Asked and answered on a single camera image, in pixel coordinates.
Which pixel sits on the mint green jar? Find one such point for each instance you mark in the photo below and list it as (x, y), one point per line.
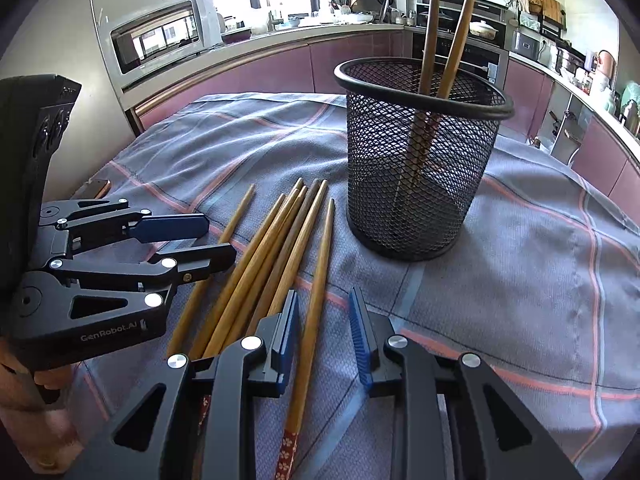
(610, 100)

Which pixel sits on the pink kettle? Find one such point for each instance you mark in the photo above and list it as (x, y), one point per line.
(606, 62)

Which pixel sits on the grey plaid cloth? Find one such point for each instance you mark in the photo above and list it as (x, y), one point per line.
(525, 260)

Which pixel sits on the grey kitchen countertop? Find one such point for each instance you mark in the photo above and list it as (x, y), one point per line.
(280, 42)

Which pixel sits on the black mesh utensil holder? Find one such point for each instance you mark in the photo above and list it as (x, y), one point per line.
(450, 185)

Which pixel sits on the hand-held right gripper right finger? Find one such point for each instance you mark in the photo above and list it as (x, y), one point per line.
(360, 340)

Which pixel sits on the silver microwave oven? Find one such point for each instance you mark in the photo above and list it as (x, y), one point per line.
(150, 40)

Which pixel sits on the black built-in oven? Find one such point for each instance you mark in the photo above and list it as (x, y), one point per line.
(460, 60)

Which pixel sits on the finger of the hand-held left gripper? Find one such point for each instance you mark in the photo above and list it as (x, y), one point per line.
(170, 226)
(200, 262)

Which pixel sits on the brown phone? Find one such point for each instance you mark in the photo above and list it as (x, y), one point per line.
(95, 188)

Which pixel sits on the person's left hand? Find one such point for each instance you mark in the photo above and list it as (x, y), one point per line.
(20, 425)

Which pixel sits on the pile of light wooden chopsticks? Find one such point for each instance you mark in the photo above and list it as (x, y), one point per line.
(280, 260)

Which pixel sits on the wooden cutting board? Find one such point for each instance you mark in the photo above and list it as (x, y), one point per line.
(551, 9)

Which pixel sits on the black wall rack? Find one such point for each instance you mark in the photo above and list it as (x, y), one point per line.
(555, 20)

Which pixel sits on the pink lower kitchen cabinets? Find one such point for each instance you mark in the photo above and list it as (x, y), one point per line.
(340, 60)

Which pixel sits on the dark brown chopstick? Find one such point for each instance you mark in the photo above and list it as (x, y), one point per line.
(430, 35)

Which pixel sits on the white jar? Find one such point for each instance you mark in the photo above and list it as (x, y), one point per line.
(601, 85)

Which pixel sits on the tan wooden chopstick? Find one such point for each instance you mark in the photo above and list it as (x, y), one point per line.
(460, 20)

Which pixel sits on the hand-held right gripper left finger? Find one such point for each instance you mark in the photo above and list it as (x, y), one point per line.
(287, 332)

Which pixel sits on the white casserole pot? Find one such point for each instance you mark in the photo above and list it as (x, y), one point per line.
(484, 30)

